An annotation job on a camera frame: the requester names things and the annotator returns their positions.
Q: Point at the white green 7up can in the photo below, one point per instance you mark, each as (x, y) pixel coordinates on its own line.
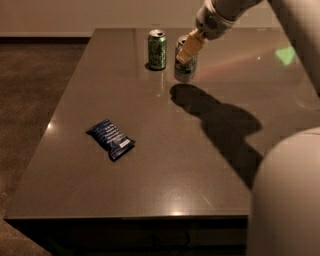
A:
(184, 73)

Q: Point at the dark cabinet drawers under table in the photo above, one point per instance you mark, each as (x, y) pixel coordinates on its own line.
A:
(175, 236)

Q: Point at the green soda can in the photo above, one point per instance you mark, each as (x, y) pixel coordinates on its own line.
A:
(157, 46)

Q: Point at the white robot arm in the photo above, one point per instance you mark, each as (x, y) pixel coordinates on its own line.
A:
(284, 218)

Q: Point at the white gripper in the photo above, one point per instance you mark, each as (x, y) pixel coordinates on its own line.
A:
(213, 27)

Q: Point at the dark blue snack packet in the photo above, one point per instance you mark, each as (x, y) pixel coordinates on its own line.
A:
(110, 138)

